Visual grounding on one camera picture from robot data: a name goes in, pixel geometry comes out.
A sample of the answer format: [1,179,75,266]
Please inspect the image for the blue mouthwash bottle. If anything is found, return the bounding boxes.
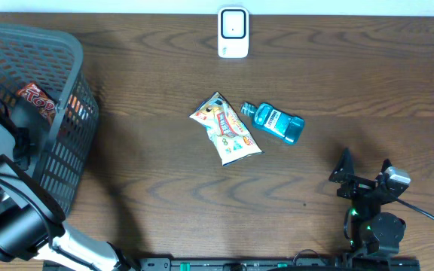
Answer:
[240,102,305,145]

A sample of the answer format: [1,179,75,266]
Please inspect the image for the cream chips snack bag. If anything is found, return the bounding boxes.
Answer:
[189,92,262,166]

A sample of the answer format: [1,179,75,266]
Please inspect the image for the red Top snack wrapper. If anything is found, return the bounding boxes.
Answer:
[17,83,56,126]

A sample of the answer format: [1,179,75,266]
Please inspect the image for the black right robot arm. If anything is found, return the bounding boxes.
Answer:
[329,148,411,257]

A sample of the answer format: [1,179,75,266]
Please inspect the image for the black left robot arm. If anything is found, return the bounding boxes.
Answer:
[0,100,141,270]

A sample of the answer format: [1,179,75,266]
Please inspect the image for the white barcode scanner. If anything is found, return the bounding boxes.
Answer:
[218,7,250,59]

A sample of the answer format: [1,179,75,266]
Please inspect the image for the grey plastic mesh basket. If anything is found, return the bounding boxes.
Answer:
[0,23,99,213]

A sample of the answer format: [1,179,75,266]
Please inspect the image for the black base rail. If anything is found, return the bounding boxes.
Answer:
[138,255,421,271]

